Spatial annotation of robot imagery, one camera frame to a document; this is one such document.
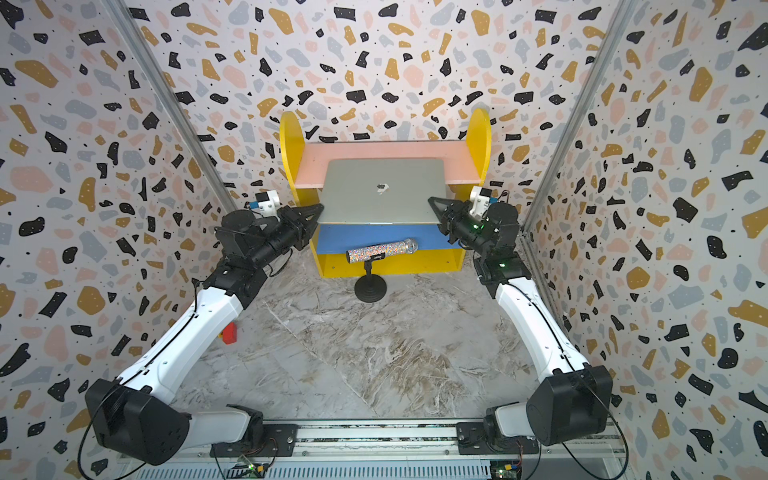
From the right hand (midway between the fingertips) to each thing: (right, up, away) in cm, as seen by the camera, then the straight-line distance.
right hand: (425, 203), depth 67 cm
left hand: (-22, -1, -1) cm, 22 cm away
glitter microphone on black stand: (-16, -23, +34) cm, 44 cm away
